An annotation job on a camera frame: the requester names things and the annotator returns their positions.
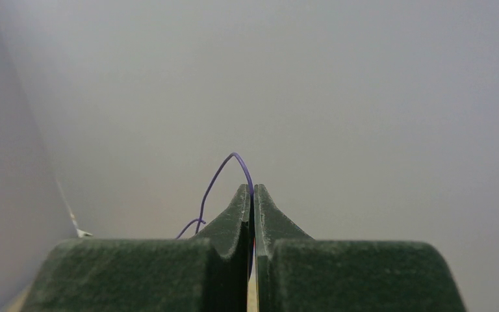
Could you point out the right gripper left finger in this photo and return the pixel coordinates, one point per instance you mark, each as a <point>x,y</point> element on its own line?
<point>207,272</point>

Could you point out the aluminium frame rail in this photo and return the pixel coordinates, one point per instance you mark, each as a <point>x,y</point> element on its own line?
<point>80,233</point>

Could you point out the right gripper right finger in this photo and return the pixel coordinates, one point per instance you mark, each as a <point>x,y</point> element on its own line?
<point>296,272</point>

